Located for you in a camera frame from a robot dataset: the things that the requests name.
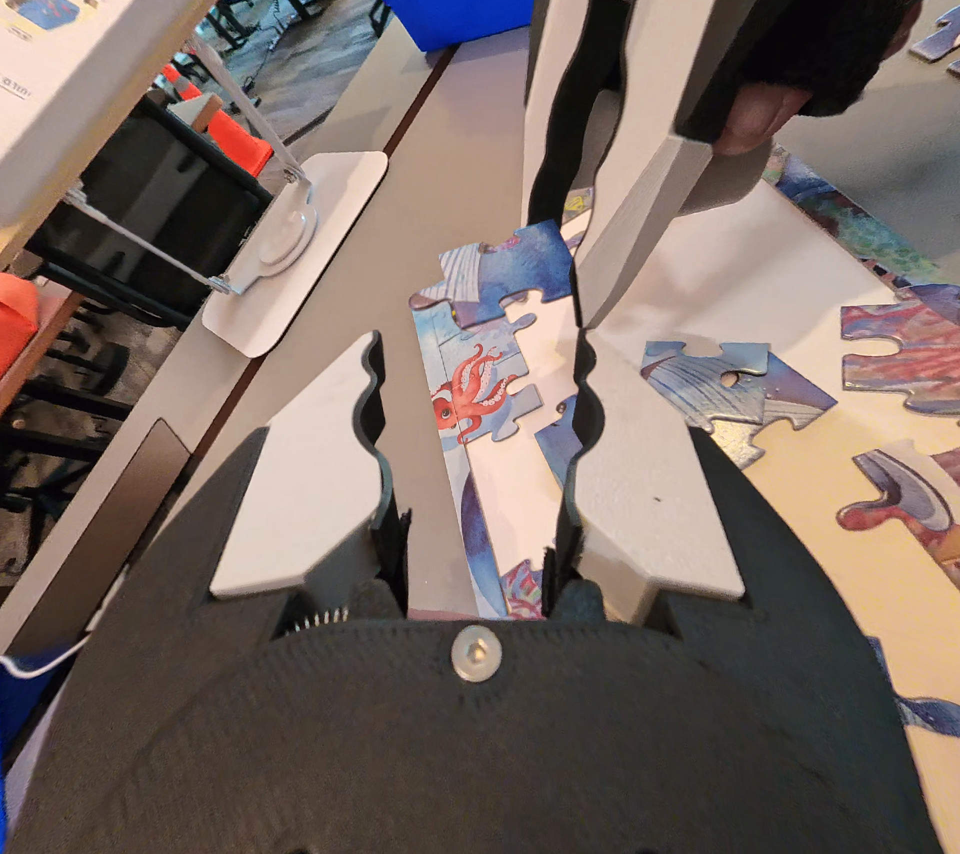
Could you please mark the dark blue puzzle piece with eye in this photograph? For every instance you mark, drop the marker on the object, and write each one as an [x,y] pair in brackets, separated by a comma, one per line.
[559,449]

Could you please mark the red striped shell puzzle piece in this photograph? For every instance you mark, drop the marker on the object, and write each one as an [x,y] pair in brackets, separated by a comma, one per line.
[900,359]

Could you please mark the red coral puzzle piece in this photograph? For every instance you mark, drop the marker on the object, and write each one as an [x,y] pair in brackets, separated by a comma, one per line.
[525,591]

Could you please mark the sea print puzzle tray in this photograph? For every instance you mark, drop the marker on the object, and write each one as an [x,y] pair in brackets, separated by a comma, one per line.
[750,269]

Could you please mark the grey brown triangle puzzle piece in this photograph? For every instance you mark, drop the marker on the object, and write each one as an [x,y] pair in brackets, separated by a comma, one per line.
[427,299]

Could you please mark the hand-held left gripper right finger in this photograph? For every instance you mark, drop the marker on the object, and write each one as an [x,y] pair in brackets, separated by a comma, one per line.
[652,494]

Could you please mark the black box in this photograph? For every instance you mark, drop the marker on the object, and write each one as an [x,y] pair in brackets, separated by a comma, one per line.
[150,194]

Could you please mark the dark blue patterned puzzle piece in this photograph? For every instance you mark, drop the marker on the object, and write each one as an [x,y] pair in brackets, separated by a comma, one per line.
[937,40]

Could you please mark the striped fish puzzle piece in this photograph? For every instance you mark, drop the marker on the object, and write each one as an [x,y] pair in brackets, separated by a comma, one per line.
[525,323]

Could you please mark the striped purple puzzle piece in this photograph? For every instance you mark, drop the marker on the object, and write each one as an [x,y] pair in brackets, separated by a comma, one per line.
[476,312]

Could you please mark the white printed display panel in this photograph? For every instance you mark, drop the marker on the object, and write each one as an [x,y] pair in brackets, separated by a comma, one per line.
[75,44]

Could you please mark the orange fabric item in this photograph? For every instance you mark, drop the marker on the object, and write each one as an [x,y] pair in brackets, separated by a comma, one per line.
[15,321]
[240,141]

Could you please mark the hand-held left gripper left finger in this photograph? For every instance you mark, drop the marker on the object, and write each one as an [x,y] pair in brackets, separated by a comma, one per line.
[300,494]

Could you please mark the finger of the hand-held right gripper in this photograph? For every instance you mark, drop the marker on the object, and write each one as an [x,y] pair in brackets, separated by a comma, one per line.
[547,81]
[675,44]

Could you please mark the brown flat panel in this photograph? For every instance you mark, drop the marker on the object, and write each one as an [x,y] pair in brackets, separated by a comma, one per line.
[112,531]

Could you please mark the striped dark blue puzzle piece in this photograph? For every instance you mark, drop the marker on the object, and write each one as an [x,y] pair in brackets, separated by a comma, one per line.
[697,389]

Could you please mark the blue watercolour puzzle piece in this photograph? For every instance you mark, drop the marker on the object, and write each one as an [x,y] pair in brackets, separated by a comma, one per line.
[525,261]

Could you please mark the blue object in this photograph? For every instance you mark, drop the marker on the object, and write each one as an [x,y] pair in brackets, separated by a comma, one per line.
[22,719]

